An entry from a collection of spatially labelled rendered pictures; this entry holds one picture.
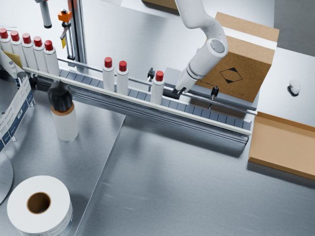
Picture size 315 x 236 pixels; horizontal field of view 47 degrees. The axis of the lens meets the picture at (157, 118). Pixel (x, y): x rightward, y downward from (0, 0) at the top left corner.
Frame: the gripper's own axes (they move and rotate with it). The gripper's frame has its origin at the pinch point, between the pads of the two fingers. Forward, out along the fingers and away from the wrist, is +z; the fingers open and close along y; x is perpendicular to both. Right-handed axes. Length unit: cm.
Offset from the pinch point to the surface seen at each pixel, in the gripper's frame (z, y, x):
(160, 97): 7.5, 1.6, -4.4
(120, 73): 5.4, 2.2, -24.7
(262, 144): 1.6, 2.5, 46.4
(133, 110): 20.9, 5.3, -10.9
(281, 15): 72, -212, 96
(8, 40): 23, 1, -73
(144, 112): 18.3, 4.9, -6.2
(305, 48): 63, -173, 119
